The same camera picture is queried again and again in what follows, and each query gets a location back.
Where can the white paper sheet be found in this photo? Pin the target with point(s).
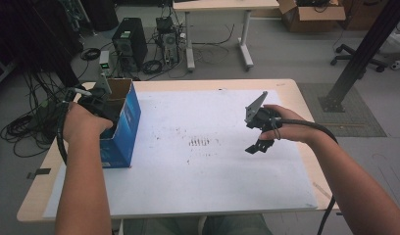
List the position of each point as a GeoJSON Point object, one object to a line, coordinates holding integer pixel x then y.
{"type": "Point", "coordinates": [204, 169]}

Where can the grey floor mat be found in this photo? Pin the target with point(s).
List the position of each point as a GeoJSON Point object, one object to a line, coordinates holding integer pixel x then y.
{"type": "Point", "coordinates": [351, 120]}

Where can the person's left hand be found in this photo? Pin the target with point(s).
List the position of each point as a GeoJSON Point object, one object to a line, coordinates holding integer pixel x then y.
{"type": "Point", "coordinates": [82, 125]}

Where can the black office chair base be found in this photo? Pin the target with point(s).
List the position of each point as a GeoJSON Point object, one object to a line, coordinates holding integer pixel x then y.
{"type": "Point", "coordinates": [358, 58]}

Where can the black tape strip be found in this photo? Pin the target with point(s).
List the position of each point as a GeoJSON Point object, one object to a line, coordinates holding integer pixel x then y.
{"type": "Point", "coordinates": [39, 173]}

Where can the white desk with metal legs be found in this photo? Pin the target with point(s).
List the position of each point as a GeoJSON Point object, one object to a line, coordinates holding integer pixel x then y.
{"type": "Point", "coordinates": [221, 5]}

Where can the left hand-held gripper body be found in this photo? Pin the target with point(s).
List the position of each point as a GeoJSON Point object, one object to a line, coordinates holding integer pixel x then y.
{"type": "Point", "coordinates": [100, 104]}

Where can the black metal stand post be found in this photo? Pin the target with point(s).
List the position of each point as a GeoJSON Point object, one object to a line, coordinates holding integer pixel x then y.
{"type": "Point", "coordinates": [368, 45]}

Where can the small open computer tower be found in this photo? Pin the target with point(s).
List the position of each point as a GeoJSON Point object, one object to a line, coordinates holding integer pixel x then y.
{"type": "Point", "coordinates": [168, 39]}

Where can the small grey box green light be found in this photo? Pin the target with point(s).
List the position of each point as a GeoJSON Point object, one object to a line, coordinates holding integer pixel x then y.
{"type": "Point", "coordinates": [105, 62]}

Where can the person's right hand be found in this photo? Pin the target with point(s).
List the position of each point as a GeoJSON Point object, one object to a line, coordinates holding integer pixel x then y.
{"type": "Point", "coordinates": [294, 129]}

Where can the black curtain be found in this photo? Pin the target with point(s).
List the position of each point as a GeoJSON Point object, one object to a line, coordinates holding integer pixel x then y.
{"type": "Point", "coordinates": [31, 36]}

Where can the large black computer tower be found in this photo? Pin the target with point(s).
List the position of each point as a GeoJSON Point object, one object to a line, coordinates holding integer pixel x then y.
{"type": "Point", "coordinates": [131, 40]}

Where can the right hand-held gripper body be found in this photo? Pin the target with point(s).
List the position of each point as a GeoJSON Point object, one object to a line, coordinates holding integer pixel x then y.
{"type": "Point", "coordinates": [261, 117]}

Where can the blue cardboard box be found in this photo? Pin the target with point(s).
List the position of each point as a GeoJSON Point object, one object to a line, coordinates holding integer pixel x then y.
{"type": "Point", "coordinates": [123, 130]}

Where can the open brown cardboard box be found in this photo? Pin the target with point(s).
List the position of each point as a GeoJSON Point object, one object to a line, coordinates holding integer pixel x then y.
{"type": "Point", "coordinates": [314, 16]}

